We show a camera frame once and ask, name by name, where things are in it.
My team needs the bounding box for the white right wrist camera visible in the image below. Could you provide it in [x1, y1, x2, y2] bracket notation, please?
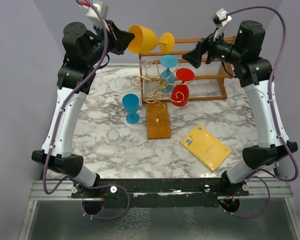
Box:
[212, 8, 232, 41]

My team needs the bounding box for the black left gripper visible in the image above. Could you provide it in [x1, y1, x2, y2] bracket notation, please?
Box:
[84, 18, 134, 66]

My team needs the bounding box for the wooden rack base board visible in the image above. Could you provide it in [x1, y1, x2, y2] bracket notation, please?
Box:
[145, 103, 171, 140]

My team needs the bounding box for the aluminium frame rail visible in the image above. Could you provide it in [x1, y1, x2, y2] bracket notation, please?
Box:
[29, 177, 293, 201]

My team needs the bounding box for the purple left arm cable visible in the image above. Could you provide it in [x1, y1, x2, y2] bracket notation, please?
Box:
[42, 0, 131, 221]

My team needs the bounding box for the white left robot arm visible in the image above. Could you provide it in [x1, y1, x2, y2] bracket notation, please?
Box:
[31, 20, 135, 198]

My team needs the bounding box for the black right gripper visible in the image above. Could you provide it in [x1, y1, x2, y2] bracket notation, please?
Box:
[182, 26, 244, 68]

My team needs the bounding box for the wooden shelf rack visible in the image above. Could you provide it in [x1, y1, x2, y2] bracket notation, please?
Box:
[138, 50, 234, 102]

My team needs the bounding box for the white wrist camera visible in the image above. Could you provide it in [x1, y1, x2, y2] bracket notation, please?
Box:
[212, 8, 232, 41]
[81, 0, 110, 27]

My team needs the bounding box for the red plastic goblet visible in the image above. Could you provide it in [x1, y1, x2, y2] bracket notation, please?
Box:
[170, 68, 195, 107]

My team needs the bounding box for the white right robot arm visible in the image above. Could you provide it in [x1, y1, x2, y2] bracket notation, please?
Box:
[182, 20, 298, 196]

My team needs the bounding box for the yellow book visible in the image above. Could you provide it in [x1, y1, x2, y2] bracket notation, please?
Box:
[180, 124, 231, 172]

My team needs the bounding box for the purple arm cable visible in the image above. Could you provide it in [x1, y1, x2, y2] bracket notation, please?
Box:
[218, 6, 300, 220]
[42, 0, 131, 221]

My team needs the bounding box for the gold wire wine glass rack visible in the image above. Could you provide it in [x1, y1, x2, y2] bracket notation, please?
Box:
[130, 61, 181, 104]

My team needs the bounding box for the orange plastic goblet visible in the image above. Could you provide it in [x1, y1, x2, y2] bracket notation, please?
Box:
[128, 24, 175, 54]

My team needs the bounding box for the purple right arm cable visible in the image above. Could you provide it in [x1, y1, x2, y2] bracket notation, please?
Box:
[218, 6, 300, 220]

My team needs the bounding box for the blue plastic goblet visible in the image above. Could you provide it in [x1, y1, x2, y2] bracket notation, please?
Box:
[122, 93, 140, 124]
[160, 55, 179, 94]

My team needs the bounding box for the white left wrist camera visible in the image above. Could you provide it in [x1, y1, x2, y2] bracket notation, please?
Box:
[81, 0, 110, 27]

